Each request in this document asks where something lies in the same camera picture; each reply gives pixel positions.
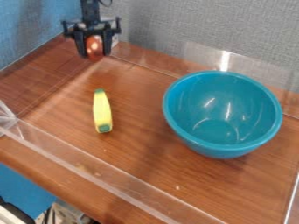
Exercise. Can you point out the yellow toy corn cob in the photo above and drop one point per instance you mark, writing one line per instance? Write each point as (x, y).
(101, 111)

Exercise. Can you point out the blue plastic bowl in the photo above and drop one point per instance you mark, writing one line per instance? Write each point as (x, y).
(223, 113)

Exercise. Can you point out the brown toy mushroom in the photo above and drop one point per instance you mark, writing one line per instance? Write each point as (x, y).
(95, 48)

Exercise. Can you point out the clear acrylic table barrier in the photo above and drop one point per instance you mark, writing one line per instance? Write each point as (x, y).
(135, 175)

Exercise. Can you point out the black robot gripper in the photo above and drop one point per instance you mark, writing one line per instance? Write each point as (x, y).
(92, 25)

